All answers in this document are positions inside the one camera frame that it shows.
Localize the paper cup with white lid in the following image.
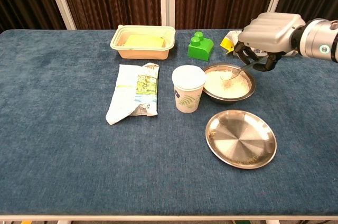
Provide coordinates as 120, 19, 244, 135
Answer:
172, 64, 206, 114

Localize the white green snack bag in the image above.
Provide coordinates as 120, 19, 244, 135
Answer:
105, 62, 161, 126

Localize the green toy building block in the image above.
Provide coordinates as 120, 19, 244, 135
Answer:
187, 31, 215, 62

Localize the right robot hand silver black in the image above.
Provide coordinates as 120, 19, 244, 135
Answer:
233, 12, 307, 72

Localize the white yellow food packet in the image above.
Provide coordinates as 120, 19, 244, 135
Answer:
220, 30, 299, 58

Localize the beige plastic food container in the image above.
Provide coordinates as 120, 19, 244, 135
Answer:
110, 24, 176, 60

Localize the metal bowl with rice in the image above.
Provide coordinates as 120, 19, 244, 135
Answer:
202, 63, 256, 104

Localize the white rice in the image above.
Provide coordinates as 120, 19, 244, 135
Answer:
204, 70, 251, 98

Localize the flat metal plate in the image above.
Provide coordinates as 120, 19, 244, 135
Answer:
205, 109, 277, 170

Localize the blue table cloth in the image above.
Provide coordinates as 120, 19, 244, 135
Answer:
0, 29, 338, 216

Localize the yellow sponge block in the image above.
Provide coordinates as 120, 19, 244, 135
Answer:
124, 34, 166, 49

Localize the metal spoon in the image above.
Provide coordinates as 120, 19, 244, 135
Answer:
220, 60, 265, 81

